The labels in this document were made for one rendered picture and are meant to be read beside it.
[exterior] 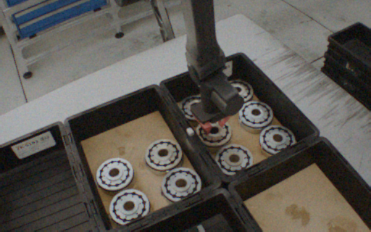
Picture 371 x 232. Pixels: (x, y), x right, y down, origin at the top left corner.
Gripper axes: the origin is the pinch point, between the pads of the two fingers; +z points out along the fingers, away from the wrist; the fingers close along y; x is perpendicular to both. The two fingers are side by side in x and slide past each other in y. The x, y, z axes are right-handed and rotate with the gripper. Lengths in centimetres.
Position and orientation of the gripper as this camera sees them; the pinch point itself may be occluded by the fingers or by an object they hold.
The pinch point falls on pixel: (213, 128)
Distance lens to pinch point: 98.4
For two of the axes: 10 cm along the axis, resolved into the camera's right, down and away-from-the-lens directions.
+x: -5.2, -5.8, 6.2
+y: 8.5, -4.3, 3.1
